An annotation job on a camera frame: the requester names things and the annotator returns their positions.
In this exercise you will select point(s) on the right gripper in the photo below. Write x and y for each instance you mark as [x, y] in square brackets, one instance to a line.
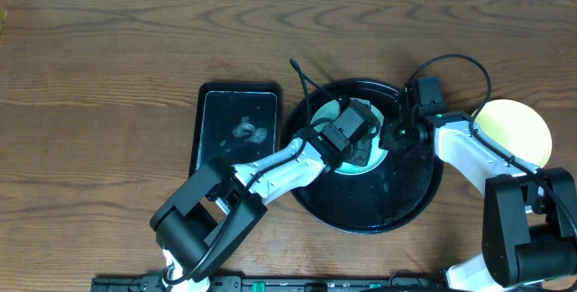
[396, 148]

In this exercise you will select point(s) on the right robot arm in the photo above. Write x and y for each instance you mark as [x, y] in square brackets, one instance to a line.
[529, 217]

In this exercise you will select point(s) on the black round tray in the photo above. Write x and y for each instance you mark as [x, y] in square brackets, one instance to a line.
[386, 197]

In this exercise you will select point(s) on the black rectangular tray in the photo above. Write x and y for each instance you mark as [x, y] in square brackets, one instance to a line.
[236, 121]

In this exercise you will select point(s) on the yellow plate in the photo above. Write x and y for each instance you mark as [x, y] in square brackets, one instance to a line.
[518, 128]

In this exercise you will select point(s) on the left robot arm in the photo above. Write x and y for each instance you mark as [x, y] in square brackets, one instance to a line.
[201, 225]

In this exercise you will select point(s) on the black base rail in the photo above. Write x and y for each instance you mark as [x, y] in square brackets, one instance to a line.
[153, 282]

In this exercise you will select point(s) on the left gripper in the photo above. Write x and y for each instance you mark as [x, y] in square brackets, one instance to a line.
[361, 149]

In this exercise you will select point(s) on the white plate with M stain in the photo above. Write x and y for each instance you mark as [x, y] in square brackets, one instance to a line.
[331, 110]

